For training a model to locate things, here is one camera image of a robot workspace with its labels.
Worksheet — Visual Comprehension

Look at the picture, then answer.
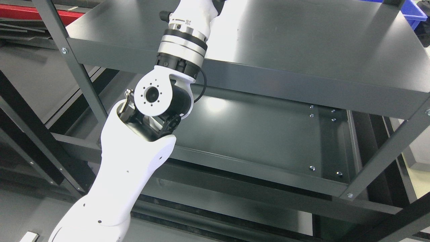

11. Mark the blue plastic bin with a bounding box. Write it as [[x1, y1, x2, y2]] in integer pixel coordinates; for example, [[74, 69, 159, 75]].
[[356, 0, 428, 31]]

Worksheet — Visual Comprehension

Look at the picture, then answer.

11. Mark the red metal beam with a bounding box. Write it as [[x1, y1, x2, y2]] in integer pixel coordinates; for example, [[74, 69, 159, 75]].
[[0, 4, 84, 26]]

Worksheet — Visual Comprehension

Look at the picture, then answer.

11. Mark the dark grey shelf unit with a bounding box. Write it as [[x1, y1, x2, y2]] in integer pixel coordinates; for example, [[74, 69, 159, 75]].
[[32, 0, 430, 242]]

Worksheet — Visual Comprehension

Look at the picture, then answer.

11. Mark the black metal shelf rack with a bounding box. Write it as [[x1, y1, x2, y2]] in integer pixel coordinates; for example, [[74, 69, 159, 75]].
[[0, 20, 121, 209]]

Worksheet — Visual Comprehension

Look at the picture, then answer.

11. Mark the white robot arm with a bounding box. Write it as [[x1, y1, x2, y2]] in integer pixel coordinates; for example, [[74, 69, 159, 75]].
[[48, 15, 212, 242]]

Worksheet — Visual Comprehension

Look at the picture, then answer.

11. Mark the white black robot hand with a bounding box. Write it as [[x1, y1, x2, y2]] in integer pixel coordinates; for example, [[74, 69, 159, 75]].
[[169, 0, 225, 38]]

